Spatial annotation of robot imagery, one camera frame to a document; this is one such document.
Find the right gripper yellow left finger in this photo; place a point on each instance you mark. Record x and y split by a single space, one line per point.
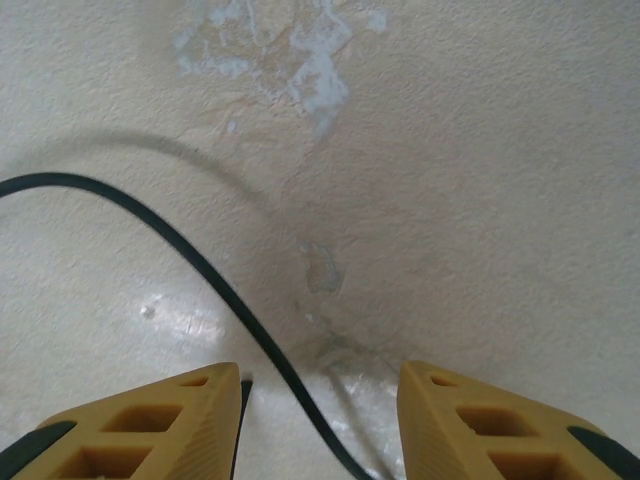
150 450

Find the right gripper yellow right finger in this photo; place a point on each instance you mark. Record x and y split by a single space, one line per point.
440 430

